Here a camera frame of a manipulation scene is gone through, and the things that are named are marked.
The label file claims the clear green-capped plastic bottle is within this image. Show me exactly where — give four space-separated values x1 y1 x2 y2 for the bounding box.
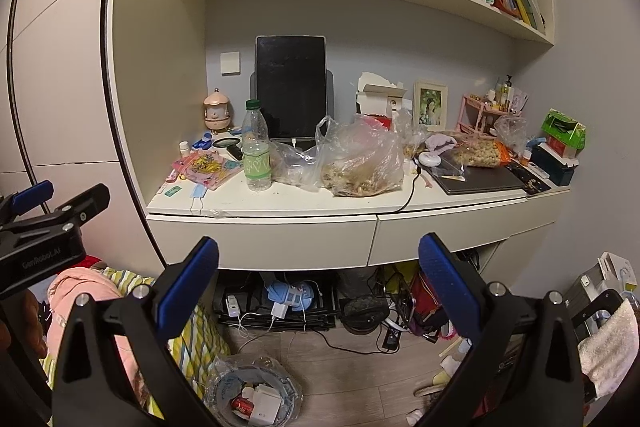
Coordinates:
242 98 272 192

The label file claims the large clear trash bag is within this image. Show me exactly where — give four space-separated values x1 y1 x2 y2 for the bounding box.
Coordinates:
316 115 405 197

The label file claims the pink plush pillow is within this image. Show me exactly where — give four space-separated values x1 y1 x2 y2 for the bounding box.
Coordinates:
42 267 124 388

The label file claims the striped yellow blue bedding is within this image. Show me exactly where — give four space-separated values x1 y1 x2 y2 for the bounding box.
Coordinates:
41 265 230 417

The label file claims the white towel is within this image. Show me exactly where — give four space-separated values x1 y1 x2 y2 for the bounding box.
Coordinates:
578 299 639 399

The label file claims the red bag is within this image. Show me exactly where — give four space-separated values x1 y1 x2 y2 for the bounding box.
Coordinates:
410 268 440 322

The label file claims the small white pill bottle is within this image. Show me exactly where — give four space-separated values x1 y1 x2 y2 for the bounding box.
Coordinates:
179 141 191 157

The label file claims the white power adapter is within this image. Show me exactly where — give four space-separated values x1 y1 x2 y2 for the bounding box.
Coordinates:
271 303 288 320

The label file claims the pink cartoon pouch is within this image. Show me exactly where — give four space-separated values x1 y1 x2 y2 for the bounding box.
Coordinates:
172 150 242 191

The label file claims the blue fabric bundle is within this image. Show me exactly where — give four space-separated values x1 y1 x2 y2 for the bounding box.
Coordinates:
266 281 314 312

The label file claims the black laptop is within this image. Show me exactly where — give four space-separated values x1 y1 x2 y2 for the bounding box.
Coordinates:
426 162 550 195

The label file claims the small clear plastic bag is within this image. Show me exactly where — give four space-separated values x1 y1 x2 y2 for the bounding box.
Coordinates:
269 141 320 192

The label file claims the snack bag orange clear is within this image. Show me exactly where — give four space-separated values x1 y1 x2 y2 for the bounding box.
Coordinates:
451 138 511 168

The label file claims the white computer mouse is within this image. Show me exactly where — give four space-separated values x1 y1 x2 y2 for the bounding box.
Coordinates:
418 152 442 168

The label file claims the green tissue box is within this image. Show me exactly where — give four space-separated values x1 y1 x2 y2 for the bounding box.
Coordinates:
541 108 587 150

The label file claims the black tablet on stand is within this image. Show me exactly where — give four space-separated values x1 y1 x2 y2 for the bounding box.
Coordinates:
250 35 334 141

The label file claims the pink small rack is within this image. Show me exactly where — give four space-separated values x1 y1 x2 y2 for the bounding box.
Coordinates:
454 94 522 136

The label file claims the framed photo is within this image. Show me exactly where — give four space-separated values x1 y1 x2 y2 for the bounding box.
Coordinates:
412 81 448 131

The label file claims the white torn cardboard box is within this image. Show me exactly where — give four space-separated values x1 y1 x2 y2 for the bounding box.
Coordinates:
356 72 407 118

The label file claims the black mouse cable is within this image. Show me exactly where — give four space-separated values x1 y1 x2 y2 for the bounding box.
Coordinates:
376 158 424 216

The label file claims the white wall switch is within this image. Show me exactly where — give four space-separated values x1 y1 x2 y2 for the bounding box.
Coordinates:
219 51 241 76

